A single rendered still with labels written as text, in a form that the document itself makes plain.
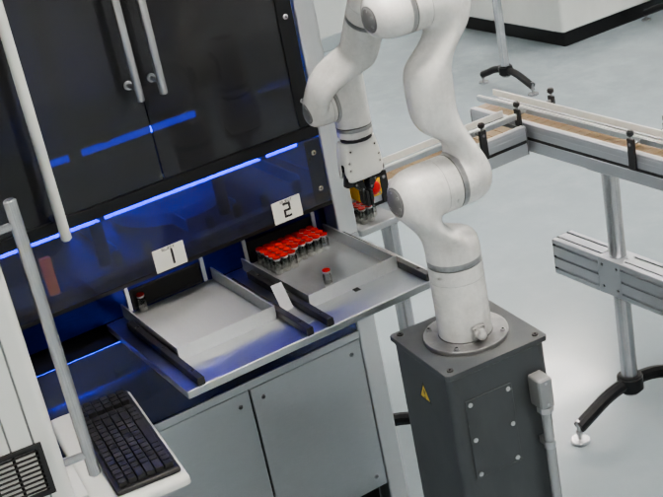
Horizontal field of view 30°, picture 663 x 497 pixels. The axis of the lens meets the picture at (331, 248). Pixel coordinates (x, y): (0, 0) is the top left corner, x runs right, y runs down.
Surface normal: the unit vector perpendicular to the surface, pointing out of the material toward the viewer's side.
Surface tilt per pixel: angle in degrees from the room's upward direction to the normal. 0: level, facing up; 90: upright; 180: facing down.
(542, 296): 0
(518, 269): 0
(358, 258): 0
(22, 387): 90
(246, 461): 90
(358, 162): 92
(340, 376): 90
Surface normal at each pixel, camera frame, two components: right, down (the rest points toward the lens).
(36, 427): 0.42, 0.30
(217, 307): -0.18, -0.90
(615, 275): -0.83, 0.36
